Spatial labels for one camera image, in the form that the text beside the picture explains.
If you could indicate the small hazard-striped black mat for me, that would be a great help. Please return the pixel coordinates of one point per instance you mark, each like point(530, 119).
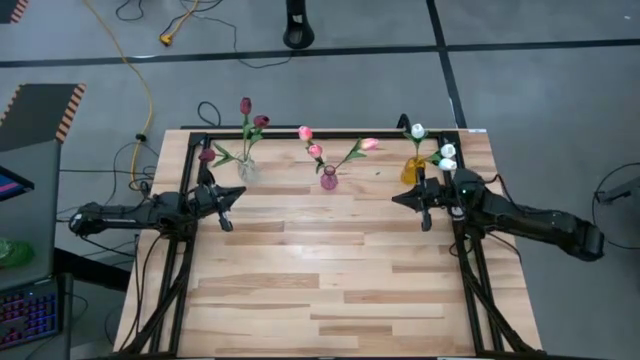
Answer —
point(7, 7)

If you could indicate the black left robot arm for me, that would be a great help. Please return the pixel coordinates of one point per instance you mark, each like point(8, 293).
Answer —
point(130, 214)

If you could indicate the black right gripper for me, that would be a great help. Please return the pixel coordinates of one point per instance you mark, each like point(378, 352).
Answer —
point(440, 196)

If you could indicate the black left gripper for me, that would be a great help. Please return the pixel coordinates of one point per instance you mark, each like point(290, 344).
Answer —
point(205, 200)

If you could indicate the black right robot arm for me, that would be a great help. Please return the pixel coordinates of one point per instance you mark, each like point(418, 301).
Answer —
point(530, 225)

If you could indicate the green stem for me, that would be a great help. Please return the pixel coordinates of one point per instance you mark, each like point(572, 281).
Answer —
point(315, 150)

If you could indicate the backlit keyboard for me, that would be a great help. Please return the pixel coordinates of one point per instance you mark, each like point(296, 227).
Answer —
point(27, 312)

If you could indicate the black stand base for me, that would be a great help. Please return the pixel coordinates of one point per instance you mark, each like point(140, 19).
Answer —
point(298, 32)

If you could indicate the pink glass vase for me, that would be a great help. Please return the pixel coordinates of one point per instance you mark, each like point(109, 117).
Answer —
point(328, 181)

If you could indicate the large hazard-striped black mat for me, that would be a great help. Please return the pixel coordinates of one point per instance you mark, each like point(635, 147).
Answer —
point(35, 115)

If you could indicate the black desk beam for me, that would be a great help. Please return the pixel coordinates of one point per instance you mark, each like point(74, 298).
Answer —
point(90, 270)

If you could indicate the dark red tulip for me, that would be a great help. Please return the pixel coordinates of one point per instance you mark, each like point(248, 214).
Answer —
point(206, 155)
point(245, 105)
point(261, 121)

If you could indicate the amber glass vase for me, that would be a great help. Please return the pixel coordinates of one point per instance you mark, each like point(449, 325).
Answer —
point(411, 172)

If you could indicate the green object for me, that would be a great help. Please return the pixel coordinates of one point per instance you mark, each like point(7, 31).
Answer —
point(15, 252)

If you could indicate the white and blue tulip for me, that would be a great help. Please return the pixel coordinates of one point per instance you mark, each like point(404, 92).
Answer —
point(448, 150)
point(447, 164)
point(417, 131)

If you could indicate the small black bracket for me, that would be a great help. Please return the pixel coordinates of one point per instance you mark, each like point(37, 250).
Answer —
point(404, 125)

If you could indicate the pink tulip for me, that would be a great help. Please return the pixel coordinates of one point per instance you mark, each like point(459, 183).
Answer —
point(305, 133)
point(369, 144)

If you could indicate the grey side desk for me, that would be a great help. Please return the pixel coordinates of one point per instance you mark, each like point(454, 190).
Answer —
point(30, 225)

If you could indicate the clear glass vase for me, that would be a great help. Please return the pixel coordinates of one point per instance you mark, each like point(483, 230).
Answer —
point(248, 170)

